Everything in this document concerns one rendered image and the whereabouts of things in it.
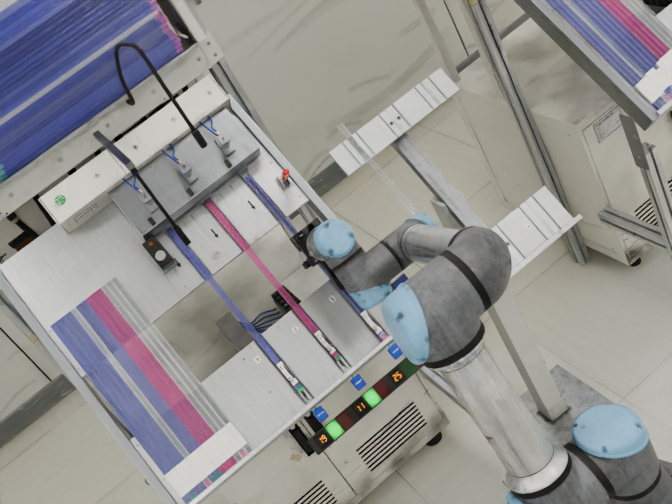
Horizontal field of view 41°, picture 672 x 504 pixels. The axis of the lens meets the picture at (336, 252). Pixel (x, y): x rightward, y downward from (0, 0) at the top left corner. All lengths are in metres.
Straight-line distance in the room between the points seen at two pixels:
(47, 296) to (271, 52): 2.00
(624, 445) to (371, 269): 0.57
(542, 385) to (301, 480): 0.72
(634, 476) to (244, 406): 0.86
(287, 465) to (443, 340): 1.18
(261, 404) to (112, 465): 1.59
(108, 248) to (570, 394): 1.38
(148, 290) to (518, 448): 0.97
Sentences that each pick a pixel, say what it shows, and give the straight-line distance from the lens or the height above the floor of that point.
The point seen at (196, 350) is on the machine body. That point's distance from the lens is 2.58.
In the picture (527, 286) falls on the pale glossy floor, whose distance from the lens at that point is 3.11.
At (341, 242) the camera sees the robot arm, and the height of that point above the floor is 1.09.
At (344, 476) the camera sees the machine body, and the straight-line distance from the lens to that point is 2.62.
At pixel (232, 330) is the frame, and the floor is 0.66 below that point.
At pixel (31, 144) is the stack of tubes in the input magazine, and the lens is 2.09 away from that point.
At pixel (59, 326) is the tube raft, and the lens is 2.12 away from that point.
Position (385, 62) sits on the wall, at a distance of 4.14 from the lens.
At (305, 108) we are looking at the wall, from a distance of 3.99.
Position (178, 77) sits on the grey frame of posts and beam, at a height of 1.34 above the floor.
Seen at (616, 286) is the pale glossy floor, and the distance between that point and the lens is 2.99.
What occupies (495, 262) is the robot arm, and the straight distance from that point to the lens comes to 1.41.
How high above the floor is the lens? 2.02
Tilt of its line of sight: 33 degrees down
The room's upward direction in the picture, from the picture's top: 32 degrees counter-clockwise
